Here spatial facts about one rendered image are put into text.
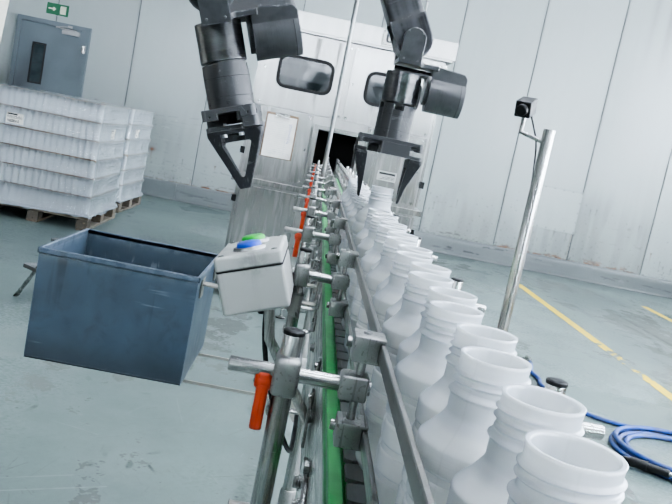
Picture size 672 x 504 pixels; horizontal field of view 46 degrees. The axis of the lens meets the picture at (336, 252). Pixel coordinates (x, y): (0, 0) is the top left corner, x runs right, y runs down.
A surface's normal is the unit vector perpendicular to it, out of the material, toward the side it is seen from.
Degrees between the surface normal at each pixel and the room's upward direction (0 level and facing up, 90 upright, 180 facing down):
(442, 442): 48
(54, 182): 91
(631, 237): 90
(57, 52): 90
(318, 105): 90
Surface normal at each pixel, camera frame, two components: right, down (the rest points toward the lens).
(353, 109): 0.02, 0.14
